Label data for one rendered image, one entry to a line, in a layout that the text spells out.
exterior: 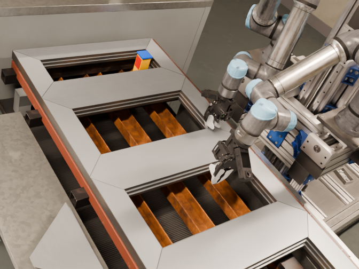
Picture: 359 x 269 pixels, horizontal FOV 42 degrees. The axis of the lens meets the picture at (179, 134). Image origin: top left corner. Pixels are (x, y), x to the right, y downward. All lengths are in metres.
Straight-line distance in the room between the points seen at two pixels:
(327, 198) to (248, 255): 1.53
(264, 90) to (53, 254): 0.88
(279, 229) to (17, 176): 0.99
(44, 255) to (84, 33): 1.18
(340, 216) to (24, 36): 2.07
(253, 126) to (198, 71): 2.57
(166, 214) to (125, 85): 0.60
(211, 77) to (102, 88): 2.07
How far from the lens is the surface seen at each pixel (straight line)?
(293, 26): 1.92
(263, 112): 1.49
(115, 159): 1.78
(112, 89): 2.10
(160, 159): 1.84
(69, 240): 1.61
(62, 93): 2.02
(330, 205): 3.12
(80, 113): 1.98
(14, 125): 2.00
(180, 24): 2.66
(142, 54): 2.33
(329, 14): 5.69
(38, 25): 2.23
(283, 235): 1.82
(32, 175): 1.82
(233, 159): 1.59
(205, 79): 3.98
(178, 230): 2.04
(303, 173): 2.22
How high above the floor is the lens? 2.11
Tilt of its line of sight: 39 degrees down
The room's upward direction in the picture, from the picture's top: 22 degrees clockwise
